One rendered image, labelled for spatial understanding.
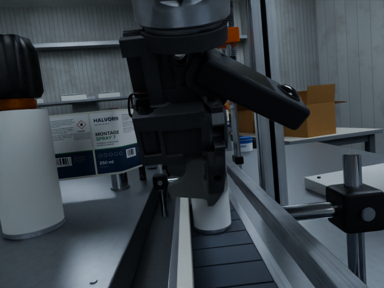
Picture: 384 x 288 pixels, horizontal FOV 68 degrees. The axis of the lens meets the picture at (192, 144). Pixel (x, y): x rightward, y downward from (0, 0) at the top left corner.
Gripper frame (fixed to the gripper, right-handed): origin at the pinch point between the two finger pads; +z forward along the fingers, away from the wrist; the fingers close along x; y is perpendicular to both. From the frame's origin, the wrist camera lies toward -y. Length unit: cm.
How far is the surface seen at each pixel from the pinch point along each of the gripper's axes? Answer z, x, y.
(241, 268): 1.1, 9.0, -1.2
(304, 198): 22.1, -17.5, -21.6
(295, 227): -11.1, 13.8, -3.1
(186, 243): -2.3, 7.9, 3.9
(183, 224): 0.1, 3.6, 4.1
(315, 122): 91, -149, -94
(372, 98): 176, -319, -265
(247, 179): -4.8, 2.8, -3.0
